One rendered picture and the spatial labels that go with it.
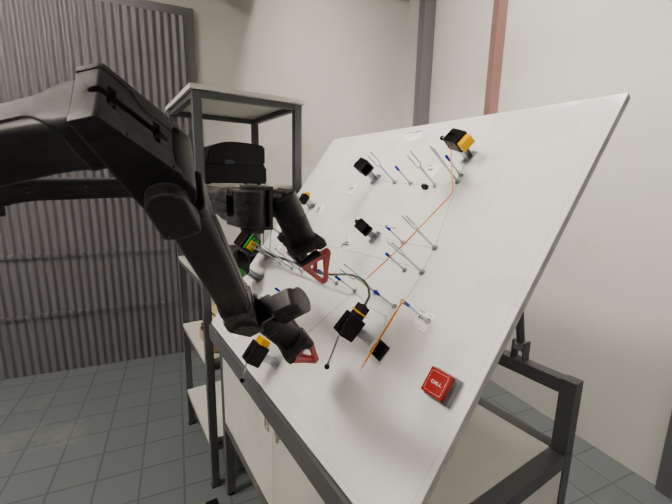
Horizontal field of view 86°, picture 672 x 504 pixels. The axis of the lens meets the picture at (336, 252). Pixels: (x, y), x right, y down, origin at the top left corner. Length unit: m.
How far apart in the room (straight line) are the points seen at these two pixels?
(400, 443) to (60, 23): 3.25
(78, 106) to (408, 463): 0.72
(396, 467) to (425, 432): 0.09
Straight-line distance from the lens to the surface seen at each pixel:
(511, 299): 0.79
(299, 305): 0.72
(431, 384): 0.75
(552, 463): 1.18
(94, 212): 3.27
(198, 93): 1.66
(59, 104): 0.38
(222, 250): 0.51
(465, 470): 1.08
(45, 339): 3.56
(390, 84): 3.93
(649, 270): 2.39
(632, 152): 2.44
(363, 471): 0.85
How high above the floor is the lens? 1.48
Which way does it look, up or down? 11 degrees down
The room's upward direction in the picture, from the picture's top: 1 degrees clockwise
